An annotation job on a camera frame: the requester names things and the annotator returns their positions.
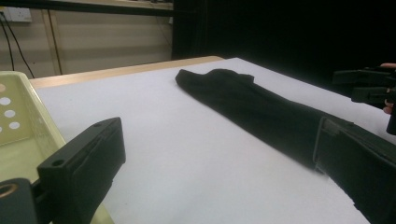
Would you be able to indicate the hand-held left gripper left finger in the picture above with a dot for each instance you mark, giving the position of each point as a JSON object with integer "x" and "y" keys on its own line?
{"x": 84, "y": 161}

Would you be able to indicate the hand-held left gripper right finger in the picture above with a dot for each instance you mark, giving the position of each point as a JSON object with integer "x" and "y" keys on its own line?
{"x": 358, "y": 168}

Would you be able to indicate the cream plastic basket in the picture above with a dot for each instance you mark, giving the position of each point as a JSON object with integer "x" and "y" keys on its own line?
{"x": 18, "y": 155}

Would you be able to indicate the black cloth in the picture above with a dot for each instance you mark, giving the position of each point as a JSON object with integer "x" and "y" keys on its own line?
{"x": 249, "y": 109}

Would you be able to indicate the black curtain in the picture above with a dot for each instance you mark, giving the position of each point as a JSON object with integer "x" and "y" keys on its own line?
{"x": 280, "y": 31}

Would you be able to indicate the black horizontal metal bar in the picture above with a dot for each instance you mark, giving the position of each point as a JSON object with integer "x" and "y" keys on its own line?
{"x": 77, "y": 6}

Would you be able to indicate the white wall socket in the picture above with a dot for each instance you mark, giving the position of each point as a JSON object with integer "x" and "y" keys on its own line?
{"x": 17, "y": 14}

